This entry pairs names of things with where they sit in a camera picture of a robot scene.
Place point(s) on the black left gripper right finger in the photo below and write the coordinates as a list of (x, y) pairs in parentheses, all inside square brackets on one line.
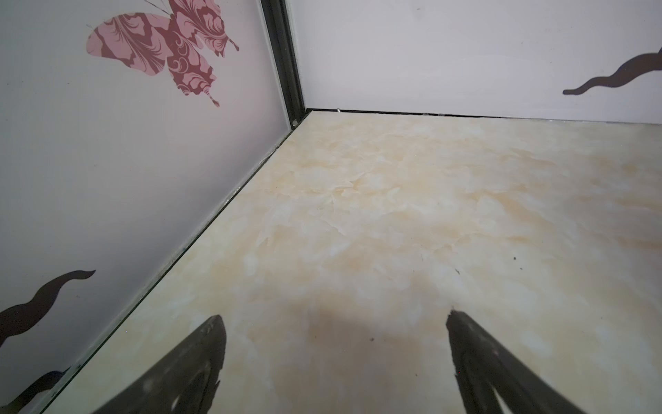
[(488, 374)]

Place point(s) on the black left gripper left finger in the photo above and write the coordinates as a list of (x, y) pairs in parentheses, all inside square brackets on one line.
[(184, 381)]

